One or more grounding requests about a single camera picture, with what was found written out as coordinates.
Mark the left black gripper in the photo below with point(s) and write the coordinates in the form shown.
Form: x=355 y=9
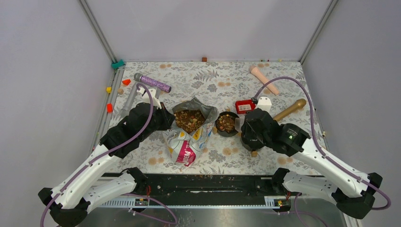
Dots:
x=168 y=117

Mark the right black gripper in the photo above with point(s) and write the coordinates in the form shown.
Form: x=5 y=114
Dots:
x=245 y=127

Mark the cat food bag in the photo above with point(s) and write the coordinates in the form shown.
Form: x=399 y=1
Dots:
x=184 y=148

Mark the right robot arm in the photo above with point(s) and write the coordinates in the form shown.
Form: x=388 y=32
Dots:
x=349 y=189

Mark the pet food kibble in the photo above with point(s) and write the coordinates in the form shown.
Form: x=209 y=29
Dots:
x=189 y=120

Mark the black bowl fish print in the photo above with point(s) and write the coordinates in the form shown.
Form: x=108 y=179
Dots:
x=252 y=144

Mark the red plastic box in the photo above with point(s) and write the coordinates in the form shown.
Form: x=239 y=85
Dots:
x=243 y=106

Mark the black bowl paw print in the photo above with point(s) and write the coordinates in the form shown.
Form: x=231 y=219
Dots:
x=225 y=124

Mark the grey toy microphone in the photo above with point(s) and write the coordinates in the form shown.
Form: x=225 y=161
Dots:
x=129 y=102

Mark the purple glitter toy microphone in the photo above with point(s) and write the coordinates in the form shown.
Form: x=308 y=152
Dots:
x=152 y=82

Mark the floral patterned table mat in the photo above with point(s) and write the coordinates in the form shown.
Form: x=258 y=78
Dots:
x=218 y=84

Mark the gold toy microphone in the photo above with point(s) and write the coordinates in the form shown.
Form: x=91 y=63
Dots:
x=297 y=105

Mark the red triangular block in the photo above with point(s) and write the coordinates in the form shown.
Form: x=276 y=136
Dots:
x=126 y=82

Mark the pink toy microphone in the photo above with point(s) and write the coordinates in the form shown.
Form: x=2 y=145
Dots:
x=254 y=70

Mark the teal plastic block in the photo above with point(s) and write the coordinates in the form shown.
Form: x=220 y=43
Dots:
x=118 y=64

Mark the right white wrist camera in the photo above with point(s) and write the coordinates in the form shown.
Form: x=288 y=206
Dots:
x=263 y=103

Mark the red block on rail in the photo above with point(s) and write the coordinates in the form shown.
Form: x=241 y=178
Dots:
x=109 y=108

